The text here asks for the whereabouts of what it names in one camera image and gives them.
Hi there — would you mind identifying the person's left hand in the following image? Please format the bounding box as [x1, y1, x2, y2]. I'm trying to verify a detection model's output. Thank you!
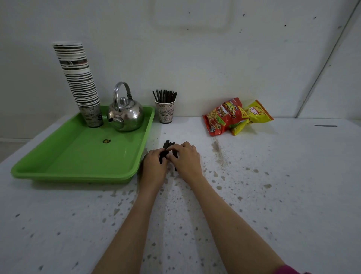
[140, 148, 170, 194]

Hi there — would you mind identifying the red snack bag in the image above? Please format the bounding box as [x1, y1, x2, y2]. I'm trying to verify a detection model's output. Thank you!
[203, 97, 250, 137]

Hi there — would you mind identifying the person's left forearm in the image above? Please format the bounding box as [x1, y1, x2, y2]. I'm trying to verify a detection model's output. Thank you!
[91, 187, 164, 274]

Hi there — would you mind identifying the white speckled table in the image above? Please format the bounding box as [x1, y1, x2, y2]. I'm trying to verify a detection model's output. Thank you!
[0, 114, 361, 274]

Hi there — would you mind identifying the person's right hand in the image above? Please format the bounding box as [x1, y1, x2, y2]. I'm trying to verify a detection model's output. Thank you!
[165, 141, 203, 184]

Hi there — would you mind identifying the yellow snack bag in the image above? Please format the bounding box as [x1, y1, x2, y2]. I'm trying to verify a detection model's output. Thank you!
[230, 99, 275, 136]

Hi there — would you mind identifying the printed white paper cup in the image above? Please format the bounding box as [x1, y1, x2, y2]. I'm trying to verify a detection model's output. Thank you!
[154, 99, 176, 124]

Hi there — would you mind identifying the green plastic tray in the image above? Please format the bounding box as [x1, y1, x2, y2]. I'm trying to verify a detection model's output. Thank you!
[11, 105, 156, 184]

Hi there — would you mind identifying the pile of black stirrer sticks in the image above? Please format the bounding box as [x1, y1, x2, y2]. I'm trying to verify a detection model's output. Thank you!
[159, 140, 179, 172]

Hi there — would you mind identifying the pink sleeve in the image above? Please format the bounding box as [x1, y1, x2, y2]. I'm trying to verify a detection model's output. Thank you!
[272, 264, 312, 274]

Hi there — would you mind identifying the person's right forearm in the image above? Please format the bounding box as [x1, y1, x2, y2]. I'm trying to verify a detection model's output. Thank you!
[189, 176, 285, 274]

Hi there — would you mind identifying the steel kettle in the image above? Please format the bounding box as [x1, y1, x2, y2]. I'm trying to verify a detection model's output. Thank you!
[107, 82, 145, 132]

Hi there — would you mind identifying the stack of printed paper cups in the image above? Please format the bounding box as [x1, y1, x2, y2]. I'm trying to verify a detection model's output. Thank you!
[52, 41, 104, 128]

